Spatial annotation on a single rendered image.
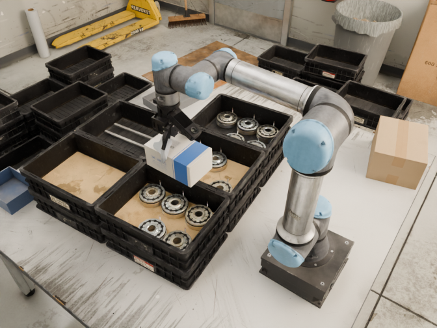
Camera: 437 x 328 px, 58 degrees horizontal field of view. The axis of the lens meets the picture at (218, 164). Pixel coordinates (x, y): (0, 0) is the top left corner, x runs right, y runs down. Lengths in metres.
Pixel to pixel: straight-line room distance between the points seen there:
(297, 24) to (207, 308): 3.65
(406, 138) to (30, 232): 1.68
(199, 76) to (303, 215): 0.48
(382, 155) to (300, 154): 0.97
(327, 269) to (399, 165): 0.67
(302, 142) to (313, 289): 0.64
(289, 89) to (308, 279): 0.66
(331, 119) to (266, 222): 0.81
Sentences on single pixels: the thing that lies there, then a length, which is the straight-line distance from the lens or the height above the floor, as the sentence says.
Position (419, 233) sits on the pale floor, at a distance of 2.83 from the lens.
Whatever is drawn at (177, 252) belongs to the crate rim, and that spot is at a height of 0.93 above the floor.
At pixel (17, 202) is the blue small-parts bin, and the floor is 0.74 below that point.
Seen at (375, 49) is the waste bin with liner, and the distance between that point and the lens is 3.82.
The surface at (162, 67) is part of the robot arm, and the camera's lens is 1.17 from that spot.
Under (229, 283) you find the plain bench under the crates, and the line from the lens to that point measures 1.51.
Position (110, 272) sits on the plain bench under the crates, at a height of 0.70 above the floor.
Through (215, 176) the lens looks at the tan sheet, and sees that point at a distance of 1.68.
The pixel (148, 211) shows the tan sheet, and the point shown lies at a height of 0.83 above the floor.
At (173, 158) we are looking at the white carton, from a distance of 1.31.
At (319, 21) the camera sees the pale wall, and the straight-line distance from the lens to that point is 4.51.
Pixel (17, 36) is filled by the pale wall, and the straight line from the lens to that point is 4.80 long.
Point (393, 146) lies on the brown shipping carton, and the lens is 1.95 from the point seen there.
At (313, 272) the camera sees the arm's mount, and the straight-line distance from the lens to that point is 1.45.
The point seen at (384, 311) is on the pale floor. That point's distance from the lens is 2.41.
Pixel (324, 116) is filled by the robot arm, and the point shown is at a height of 1.45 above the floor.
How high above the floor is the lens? 1.99
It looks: 42 degrees down
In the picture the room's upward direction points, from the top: straight up
